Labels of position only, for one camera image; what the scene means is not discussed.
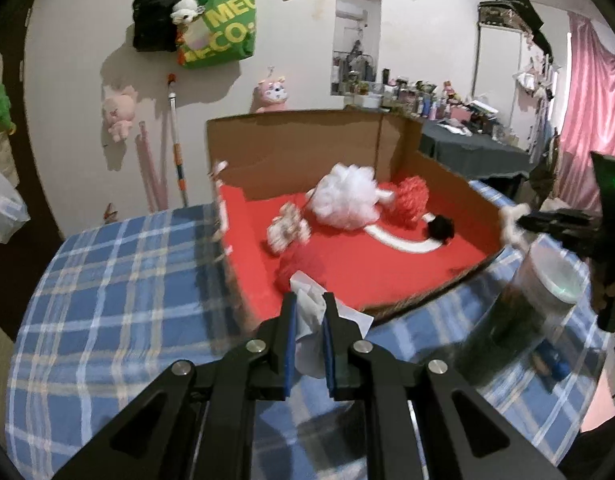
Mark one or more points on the white tissue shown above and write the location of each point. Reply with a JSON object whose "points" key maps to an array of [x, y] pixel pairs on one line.
{"points": [[311, 308]]}

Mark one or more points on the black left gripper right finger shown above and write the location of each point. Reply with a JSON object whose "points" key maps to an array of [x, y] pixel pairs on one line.
{"points": [[422, 421]]}

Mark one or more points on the red cardboard box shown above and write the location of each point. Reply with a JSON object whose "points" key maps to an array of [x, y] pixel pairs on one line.
{"points": [[261, 161]]}

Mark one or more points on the green plush on door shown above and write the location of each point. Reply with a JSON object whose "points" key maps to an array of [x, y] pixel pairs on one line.
{"points": [[6, 123]]}

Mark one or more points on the red white pom-pom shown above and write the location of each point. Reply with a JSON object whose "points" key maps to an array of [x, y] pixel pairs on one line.
{"points": [[407, 203]]}

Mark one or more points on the white plastic bag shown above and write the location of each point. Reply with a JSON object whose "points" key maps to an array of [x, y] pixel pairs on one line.
{"points": [[13, 210]]}

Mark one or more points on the black pom-pom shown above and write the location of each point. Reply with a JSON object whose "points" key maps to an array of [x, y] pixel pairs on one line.
{"points": [[441, 228]]}

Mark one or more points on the white panda plush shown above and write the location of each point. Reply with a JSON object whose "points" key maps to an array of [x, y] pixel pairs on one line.
{"points": [[186, 11]]}

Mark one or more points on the blue plaid tablecloth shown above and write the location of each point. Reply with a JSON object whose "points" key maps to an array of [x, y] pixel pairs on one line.
{"points": [[119, 304]]}

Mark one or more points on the wall mirror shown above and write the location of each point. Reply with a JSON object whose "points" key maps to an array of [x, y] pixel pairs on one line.
{"points": [[355, 47]]}

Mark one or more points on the green tote bag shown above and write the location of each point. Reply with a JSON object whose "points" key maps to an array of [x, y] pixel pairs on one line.
{"points": [[225, 32]]}

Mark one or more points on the white wardrobe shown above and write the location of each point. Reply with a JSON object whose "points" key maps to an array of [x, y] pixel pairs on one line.
{"points": [[516, 79]]}

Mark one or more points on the dark cloth side table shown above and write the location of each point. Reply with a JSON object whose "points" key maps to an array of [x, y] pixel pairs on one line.
{"points": [[477, 152]]}

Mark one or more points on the mop handle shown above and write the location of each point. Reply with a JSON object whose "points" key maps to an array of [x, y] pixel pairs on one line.
{"points": [[177, 151]]}

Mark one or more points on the pink cat plush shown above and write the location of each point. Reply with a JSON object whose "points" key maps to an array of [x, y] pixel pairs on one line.
{"points": [[271, 95]]}

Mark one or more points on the pink curtain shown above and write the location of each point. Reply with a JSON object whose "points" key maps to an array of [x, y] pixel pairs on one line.
{"points": [[590, 117]]}

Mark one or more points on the white mesh bath pouf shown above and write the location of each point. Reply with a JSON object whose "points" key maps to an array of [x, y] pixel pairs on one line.
{"points": [[347, 198]]}

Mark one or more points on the black backpack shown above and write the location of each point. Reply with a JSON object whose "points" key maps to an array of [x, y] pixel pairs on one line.
{"points": [[154, 30]]}

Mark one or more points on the red yarn ball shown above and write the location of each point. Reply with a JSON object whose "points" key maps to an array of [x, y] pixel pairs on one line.
{"points": [[299, 258]]}

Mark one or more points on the pink pig plush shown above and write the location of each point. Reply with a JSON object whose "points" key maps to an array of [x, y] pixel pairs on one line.
{"points": [[119, 113]]}

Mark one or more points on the dark glass jar silver lid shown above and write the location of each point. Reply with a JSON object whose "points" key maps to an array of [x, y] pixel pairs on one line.
{"points": [[542, 292]]}

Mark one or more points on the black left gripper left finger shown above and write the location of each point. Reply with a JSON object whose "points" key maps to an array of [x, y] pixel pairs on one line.
{"points": [[196, 421]]}

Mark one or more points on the beige knotted rope toy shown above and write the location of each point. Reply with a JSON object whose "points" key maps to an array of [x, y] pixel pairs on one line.
{"points": [[287, 228]]}

